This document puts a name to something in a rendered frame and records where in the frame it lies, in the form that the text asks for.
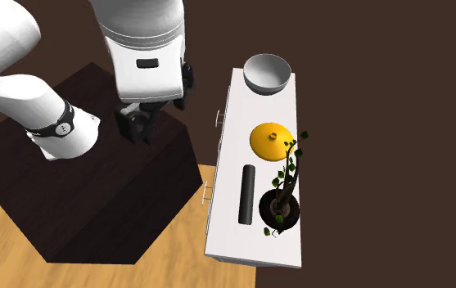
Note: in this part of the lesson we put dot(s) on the yellow domed lid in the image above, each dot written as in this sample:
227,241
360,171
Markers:
265,145

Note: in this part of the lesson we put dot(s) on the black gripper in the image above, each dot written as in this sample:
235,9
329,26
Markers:
134,121

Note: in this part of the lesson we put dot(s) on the potted plant in dark pot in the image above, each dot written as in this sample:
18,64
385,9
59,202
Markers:
269,211

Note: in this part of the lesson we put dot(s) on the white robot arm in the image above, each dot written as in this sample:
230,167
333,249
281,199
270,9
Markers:
144,32

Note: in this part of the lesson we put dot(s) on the dark robot stand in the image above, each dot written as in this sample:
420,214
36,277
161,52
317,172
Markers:
104,199

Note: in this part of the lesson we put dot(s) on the grey bowl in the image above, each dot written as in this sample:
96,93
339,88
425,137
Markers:
267,72

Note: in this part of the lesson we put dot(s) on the black cylinder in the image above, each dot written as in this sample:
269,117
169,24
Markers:
247,195

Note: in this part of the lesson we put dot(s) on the white chest of drawers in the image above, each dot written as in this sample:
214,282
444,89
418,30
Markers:
231,239

